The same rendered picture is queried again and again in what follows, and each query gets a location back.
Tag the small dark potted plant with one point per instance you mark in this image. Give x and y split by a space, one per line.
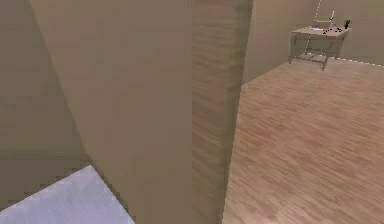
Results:
347 23

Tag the white flat paper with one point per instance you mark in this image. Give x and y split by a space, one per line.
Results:
315 29

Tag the white candle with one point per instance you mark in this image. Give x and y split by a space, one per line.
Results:
332 15

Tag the tan box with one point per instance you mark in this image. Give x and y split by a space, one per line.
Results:
321 24

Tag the light wooden table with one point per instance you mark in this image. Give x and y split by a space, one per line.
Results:
318 33

